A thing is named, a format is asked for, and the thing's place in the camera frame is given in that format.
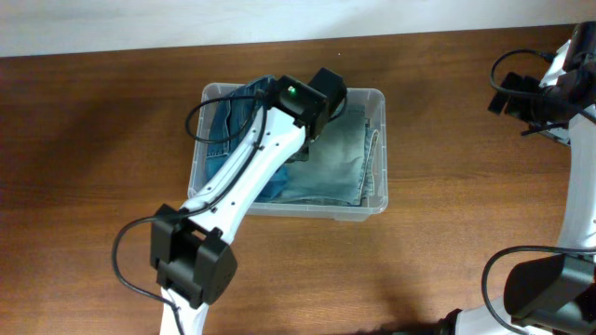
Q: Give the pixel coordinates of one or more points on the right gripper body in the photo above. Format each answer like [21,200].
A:
[537,109]

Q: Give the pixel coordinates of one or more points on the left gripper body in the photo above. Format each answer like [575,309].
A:
[304,154]

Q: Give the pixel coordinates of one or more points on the light blue jeans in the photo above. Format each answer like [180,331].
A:
[338,171]

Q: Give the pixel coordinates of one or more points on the dark blue jeans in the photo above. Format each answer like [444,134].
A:
[234,117]

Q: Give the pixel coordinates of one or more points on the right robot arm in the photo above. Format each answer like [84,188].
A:
[542,289]

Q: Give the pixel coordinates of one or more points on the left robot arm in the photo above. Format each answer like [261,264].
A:
[190,247]

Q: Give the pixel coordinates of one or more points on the clear plastic storage box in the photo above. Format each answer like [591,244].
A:
[374,104]

